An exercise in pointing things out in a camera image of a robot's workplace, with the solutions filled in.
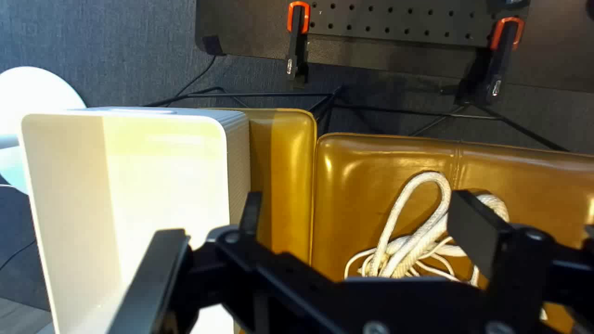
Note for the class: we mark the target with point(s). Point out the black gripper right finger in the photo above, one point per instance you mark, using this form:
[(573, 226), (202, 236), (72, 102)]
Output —
[(525, 265)]

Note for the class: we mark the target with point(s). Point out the white plastic laundry basket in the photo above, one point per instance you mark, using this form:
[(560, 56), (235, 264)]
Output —
[(122, 197)]

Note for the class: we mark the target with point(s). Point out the black perforated breadboard table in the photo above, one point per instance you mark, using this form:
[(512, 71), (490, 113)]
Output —
[(400, 21)]

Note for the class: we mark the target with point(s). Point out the white round object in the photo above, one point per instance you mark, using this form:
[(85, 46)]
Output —
[(33, 93)]

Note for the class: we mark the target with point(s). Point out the black and orange clamp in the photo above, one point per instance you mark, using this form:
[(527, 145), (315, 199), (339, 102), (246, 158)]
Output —
[(297, 37), (497, 56)]

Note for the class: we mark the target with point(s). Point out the mustard yellow leather chair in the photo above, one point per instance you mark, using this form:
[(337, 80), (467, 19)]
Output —
[(358, 204), (284, 173)]

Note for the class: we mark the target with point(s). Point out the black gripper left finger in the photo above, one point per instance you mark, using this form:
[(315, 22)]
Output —
[(150, 284)]

